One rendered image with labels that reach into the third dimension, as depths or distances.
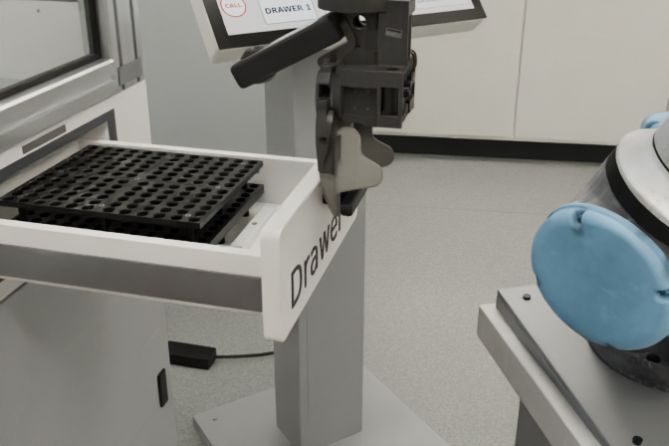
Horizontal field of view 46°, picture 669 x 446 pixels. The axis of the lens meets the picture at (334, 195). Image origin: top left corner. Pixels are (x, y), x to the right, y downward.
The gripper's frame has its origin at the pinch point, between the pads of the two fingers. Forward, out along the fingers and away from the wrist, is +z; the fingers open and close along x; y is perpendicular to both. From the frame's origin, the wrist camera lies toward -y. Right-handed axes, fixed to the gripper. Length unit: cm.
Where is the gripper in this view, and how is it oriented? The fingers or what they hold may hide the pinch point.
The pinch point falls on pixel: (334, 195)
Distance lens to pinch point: 78.4
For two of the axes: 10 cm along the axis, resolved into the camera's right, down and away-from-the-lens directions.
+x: 2.5, -3.7, 8.9
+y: 9.7, 1.0, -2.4
